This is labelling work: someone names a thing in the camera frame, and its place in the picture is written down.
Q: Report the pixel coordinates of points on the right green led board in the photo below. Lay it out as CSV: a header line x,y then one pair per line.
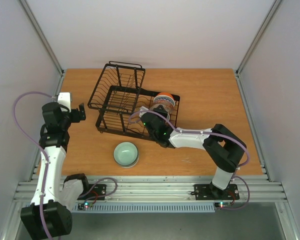
x,y
223,204

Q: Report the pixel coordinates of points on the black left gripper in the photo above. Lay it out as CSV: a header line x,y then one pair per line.
x,y
77,118

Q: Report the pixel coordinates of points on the aluminium front frame rails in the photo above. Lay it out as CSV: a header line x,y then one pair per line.
x,y
150,189

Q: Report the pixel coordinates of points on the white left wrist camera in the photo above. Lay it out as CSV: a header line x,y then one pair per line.
x,y
64,99

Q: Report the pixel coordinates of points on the green led board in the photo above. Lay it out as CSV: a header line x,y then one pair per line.
x,y
223,204
86,205

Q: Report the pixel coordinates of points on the grey slotted cable duct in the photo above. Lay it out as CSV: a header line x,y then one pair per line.
x,y
127,208

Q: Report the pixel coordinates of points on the aluminium frame post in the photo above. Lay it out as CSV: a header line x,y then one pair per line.
x,y
39,32
259,34

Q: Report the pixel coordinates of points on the aluminium right frame post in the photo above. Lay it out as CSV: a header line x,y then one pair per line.
x,y
259,34

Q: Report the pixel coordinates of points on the plain white bowl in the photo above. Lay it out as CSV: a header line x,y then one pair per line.
x,y
168,111

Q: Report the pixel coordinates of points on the black wire dish rack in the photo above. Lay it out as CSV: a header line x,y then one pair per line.
x,y
118,94

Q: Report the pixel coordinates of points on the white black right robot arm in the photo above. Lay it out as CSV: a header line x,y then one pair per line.
x,y
224,148

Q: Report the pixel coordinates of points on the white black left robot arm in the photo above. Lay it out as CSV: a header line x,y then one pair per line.
x,y
49,213

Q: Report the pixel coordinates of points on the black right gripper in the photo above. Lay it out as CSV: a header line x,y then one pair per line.
x,y
159,111

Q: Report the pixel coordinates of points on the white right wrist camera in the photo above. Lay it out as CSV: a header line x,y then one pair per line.
x,y
143,110

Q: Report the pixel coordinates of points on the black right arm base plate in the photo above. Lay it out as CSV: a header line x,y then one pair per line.
x,y
202,192

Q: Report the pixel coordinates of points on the red patterned bowl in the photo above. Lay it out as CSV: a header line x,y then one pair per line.
x,y
170,103

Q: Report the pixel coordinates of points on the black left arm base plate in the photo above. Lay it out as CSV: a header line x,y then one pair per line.
x,y
97,193

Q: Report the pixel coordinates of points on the aluminium left frame post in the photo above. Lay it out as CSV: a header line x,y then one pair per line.
x,y
39,32

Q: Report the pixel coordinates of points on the white bowl with orange outside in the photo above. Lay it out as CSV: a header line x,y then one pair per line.
x,y
165,94

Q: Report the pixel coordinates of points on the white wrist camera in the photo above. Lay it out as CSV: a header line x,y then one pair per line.
x,y
143,110
64,99

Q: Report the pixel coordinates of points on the light green ceramic bowl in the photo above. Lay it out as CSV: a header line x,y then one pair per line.
x,y
126,154

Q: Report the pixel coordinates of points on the left green led board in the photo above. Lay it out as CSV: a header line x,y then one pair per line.
x,y
86,205

